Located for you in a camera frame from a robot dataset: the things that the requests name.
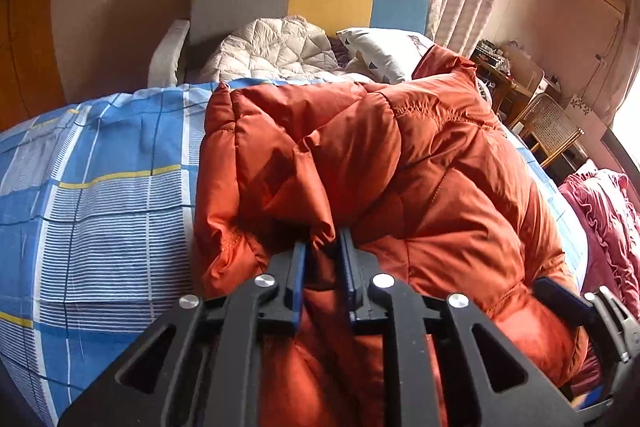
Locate pink ruffled garment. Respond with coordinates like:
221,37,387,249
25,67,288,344
557,158,640,398

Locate blue plaid bed sheet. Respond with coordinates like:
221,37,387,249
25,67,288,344
0,76,589,427

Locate white bed side rail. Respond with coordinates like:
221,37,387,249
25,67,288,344
146,20,191,88

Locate white quilted blanket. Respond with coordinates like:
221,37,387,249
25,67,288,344
198,15,373,83

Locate wooden desk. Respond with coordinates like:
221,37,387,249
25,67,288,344
471,46,544,127

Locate orange puffer jacket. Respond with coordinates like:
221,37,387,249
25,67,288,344
194,46,588,426

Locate white patterned pillow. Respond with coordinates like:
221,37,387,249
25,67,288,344
336,26,436,86

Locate wooden rattan chair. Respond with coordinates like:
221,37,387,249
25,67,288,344
509,93,584,168

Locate desk clutter items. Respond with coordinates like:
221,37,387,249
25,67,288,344
471,39,511,75

